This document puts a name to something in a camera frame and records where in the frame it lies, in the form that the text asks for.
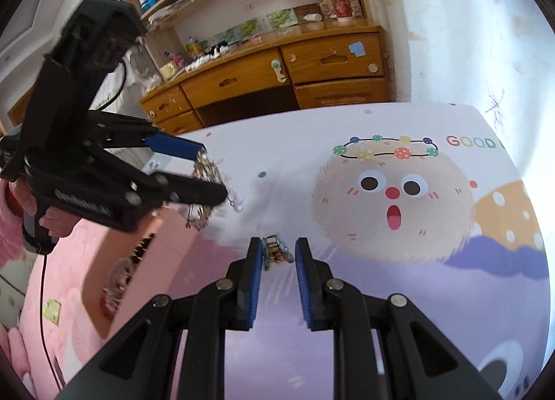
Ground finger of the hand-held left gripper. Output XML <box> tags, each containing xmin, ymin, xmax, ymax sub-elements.
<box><xmin>84</xmin><ymin>144</ymin><xmax>229</xmax><ymax>211</ymax></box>
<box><xmin>84</xmin><ymin>110</ymin><xmax>205</xmax><ymax>162</ymax></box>

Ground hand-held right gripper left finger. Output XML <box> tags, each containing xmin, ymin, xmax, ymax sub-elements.
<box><xmin>56</xmin><ymin>236</ymin><xmax>266</xmax><ymax>400</ymax></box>

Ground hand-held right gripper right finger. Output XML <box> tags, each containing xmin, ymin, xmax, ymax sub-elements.
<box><xmin>295</xmin><ymin>236</ymin><xmax>504</xmax><ymax>400</ymax></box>

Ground gold leaf pendant necklace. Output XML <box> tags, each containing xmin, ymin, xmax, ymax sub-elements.
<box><xmin>186</xmin><ymin>153</ymin><xmax>246</xmax><ymax>232</ymax></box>

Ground small gold jewelry clip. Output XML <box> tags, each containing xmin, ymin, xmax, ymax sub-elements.
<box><xmin>264</xmin><ymin>233</ymin><xmax>296</xmax><ymax>271</ymax></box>

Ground black bead bracelet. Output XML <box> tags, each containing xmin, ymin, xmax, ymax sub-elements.
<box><xmin>130</xmin><ymin>233</ymin><xmax>157</xmax><ymax>260</ymax></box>

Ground pink plastic storage box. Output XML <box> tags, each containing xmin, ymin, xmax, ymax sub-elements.
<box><xmin>80</xmin><ymin>201</ymin><xmax>204</xmax><ymax>340</ymax></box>

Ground person's left forearm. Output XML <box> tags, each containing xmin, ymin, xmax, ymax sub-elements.
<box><xmin>0</xmin><ymin>179</ymin><xmax>33</xmax><ymax>266</ymax></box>

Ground person's left hand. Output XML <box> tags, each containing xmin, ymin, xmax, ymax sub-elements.
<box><xmin>9</xmin><ymin>179</ymin><xmax>77</xmax><ymax>240</ymax></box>

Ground cartoon printed tablecloth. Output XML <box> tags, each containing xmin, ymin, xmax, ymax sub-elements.
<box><xmin>82</xmin><ymin>101</ymin><xmax>547</xmax><ymax>400</ymax></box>

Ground pastel drawer hook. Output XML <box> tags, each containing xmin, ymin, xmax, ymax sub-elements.
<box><xmin>270</xmin><ymin>58</ymin><xmax>288</xmax><ymax>84</ymax></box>

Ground pink bed sheet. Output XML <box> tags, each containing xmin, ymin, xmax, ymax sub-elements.
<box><xmin>0</xmin><ymin>209</ymin><xmax>144</xmax><ymax>400</ymax></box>

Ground wooden desk with drawers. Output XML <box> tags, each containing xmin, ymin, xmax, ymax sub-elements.
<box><xmin>139</xmin><ymin>25</ymin><xmax>391</xmax><ymax>136</ymax></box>

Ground red patterned paper cup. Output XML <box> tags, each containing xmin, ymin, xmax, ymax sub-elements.
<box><xmin>324</xmin><ymin>0</ymin><xmax>360</xmax><ymax>24</ymax></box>

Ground white floral curtain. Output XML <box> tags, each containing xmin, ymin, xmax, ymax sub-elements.
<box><xmin>347</xmin><ymin>0</ymin><xmax>555</xmax><ymax>175</ymax></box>

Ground black cable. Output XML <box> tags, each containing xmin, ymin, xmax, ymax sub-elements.
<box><xmin>24</xmin><ymin>218</ymin><xmax>70</xmax><ymax>388</ymax></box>

